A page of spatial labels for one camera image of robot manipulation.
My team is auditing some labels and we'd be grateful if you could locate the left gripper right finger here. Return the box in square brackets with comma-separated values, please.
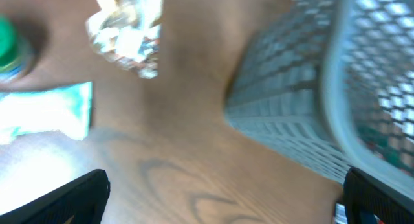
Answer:
[342, 167, 413, 224]

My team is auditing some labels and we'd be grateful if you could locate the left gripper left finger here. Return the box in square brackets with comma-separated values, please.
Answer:
[1, 169, 111, 224]

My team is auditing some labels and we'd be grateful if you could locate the grey plastic basket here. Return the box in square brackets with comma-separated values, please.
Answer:
[224, 0, 413, 197]

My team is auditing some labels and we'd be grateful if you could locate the teal white sachet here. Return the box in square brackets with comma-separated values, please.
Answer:
[1, 82, 93, 145]

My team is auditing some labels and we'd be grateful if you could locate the green lid jar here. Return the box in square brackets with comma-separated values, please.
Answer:
[1, 16, 35, 84]

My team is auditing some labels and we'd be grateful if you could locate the beige snack pouch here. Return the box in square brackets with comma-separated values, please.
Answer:
[85, 0, 164, 79]

